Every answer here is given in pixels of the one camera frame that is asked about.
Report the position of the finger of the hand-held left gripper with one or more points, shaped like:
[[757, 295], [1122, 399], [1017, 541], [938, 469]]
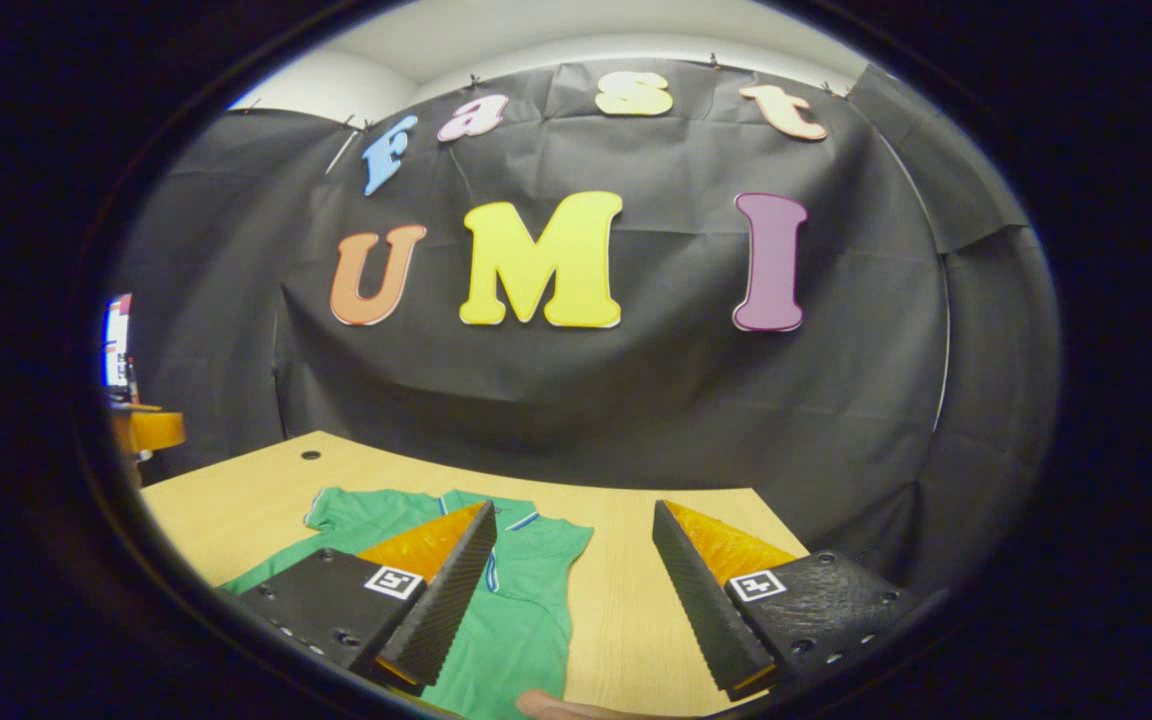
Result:
[[156, 430]]

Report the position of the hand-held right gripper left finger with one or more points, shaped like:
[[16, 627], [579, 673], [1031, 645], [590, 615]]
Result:
[[441, 600]]

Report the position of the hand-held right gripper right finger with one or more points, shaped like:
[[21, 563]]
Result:
[[701, 600]]

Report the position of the green T-shirt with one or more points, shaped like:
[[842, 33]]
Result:
[[526, 620]]

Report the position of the computer monitor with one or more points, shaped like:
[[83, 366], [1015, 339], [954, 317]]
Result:
[[117, 340]]

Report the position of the black backdrop cloth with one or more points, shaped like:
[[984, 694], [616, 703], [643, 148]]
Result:
[[636, 400]]

